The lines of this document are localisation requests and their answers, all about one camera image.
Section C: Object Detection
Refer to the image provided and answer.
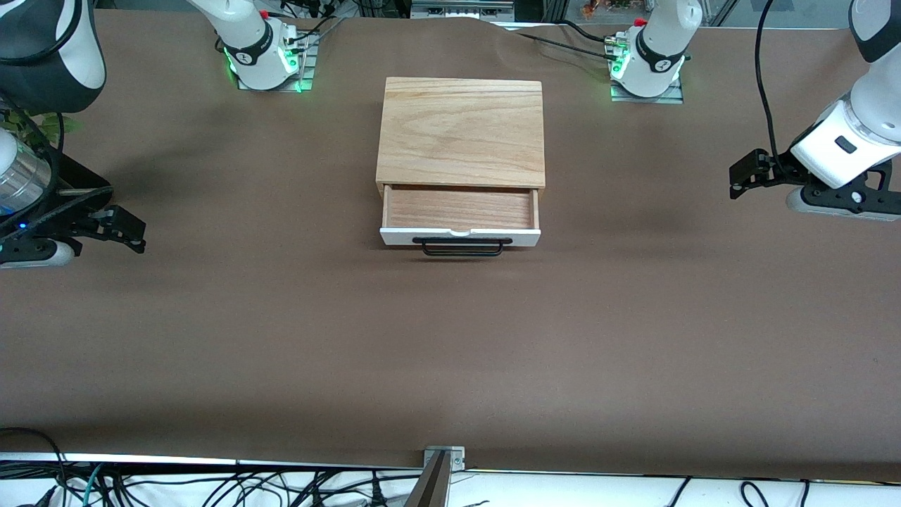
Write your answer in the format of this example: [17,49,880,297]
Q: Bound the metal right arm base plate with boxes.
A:
[236,32,321,93]

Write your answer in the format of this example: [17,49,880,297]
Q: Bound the tangled black cable bundle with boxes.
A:
[0,461,427,507]

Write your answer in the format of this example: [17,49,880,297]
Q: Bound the brown camera mount post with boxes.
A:
[405,451,451,507]

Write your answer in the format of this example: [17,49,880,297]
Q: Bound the teal cable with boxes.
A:
[82,465,106,507]

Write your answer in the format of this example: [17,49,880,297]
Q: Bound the short black base cable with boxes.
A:
[556,19,624,44]

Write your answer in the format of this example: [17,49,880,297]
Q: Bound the silver metal edge bracket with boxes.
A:
[424,446,466,472]

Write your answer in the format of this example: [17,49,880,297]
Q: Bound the silver table edge rail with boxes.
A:
[0,451,901,487]

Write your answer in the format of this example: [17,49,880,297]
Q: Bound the long black base cable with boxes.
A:
[493,23,620,57]

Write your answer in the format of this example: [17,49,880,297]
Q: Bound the black right base cables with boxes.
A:
[278,7,347,54]

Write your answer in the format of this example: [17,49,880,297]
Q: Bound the brown table mat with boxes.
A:
[0,8,901,484]

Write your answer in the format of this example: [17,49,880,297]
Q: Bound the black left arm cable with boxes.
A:
[755,0,793,177]

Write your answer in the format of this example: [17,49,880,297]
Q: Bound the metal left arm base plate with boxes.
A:
[611,79,685,105]

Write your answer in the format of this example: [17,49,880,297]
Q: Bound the orange artificial flowers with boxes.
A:
[581,0,634,19]

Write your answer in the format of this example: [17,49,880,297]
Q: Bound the red roses with leaves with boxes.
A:
[0,109,84,152]

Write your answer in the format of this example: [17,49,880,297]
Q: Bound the grey power strip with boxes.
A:
[412,0,515,20]

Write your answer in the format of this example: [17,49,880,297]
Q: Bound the light wooden drawer cabinet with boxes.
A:
[375,77,547,200]

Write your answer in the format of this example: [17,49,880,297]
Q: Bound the black looped floor cable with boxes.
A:
[0,427,68,488]

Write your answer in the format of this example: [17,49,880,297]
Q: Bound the white-front drawer with black handle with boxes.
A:
[380,184,542,257]

